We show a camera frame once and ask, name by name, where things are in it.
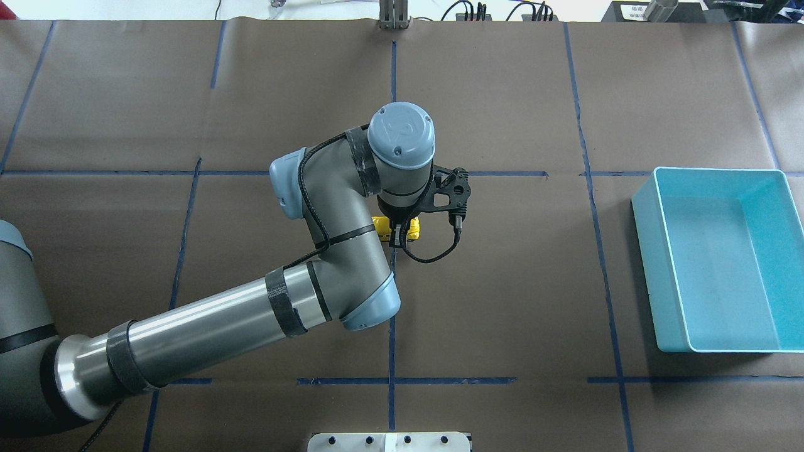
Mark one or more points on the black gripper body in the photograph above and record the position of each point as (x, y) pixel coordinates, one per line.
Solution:
(399, 220)

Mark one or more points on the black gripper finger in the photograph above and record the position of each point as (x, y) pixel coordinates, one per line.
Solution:
(398, 239)

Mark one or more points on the yellow beetle toy car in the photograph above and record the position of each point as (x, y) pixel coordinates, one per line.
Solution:
(383, 229)

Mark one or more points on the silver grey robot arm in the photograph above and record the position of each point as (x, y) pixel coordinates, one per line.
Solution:
(52, 383)

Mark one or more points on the black power strip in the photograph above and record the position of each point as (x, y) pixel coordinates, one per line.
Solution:
(518, 11)

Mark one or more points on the black box with label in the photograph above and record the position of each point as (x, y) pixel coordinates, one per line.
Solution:
(653, 12)

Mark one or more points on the turquoise plastic bin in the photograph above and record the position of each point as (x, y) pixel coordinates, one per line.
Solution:
(722, 256)

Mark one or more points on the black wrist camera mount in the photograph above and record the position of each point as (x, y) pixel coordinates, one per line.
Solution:
(454, 184)

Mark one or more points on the aluminium frame post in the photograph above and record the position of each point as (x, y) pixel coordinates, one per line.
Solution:
(393, 14)

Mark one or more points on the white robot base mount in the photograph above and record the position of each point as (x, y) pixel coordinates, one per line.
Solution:
(392, 441)

